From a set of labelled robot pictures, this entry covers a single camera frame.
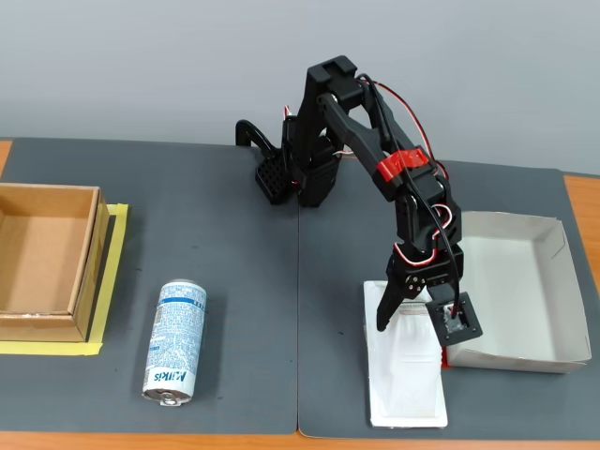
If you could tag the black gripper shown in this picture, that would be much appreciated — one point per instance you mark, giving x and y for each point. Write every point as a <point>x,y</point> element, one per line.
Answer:
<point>409,276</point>

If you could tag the white sandwich package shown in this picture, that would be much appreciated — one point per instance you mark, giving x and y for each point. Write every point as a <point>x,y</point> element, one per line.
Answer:
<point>408,375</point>

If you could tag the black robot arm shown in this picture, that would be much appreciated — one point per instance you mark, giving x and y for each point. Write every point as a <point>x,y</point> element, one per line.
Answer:
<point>347,122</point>

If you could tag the gray paper box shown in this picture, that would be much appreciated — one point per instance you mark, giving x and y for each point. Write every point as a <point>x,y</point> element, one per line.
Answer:
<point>515,290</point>

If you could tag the brown cardboard box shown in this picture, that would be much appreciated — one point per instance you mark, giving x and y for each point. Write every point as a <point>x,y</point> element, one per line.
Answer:
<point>42,253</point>

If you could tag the red tape strip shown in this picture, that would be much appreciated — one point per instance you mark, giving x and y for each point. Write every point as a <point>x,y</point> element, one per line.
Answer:
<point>445,361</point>

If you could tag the dark gray table mat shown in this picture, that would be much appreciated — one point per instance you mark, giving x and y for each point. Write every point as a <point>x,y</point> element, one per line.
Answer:
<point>337,375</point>
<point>225,281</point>

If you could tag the red tape wrap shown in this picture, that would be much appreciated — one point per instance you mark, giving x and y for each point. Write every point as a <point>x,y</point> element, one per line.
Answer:
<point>403,164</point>

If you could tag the black table clamp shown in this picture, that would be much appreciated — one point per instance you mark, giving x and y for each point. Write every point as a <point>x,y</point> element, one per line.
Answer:
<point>253,131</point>

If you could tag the white blue Milkis can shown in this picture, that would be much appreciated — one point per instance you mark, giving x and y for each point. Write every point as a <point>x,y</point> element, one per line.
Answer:
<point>175,337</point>

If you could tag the yellow tape outline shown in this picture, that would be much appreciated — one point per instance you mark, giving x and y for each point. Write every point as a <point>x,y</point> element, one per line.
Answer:
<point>115,281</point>

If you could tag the black square wrist camera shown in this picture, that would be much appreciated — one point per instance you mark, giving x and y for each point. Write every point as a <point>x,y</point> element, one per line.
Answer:
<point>457,323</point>

